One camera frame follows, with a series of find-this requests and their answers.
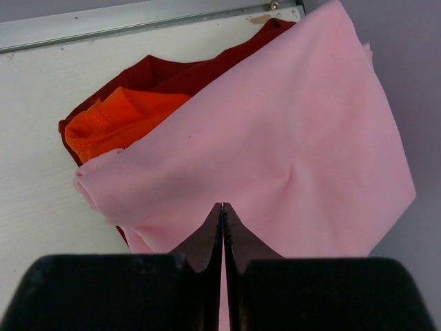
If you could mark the orange folded t shirt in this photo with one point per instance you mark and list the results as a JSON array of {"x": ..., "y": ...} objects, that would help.
[{"x": 118, "y": 121}]

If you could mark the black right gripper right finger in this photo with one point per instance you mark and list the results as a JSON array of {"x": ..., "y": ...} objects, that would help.
[{"x": 269, "y": 292}]

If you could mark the pink t shirt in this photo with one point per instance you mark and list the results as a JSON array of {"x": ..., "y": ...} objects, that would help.
[{"x": 299, "y": 137}]

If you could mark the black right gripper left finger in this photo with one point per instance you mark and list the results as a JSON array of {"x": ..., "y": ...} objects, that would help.
[{"x": 179, "y": 290}]

